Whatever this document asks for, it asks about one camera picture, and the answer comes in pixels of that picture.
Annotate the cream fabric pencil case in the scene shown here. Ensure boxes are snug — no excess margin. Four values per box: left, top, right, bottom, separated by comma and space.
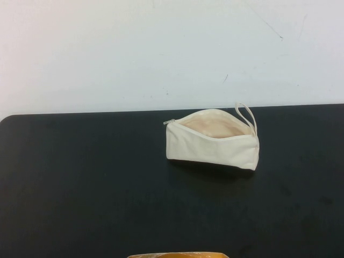
162, 102, 260, 172

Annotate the orange yellow curved object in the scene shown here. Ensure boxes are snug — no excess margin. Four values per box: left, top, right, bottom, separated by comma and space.
126, 252, 227, 258

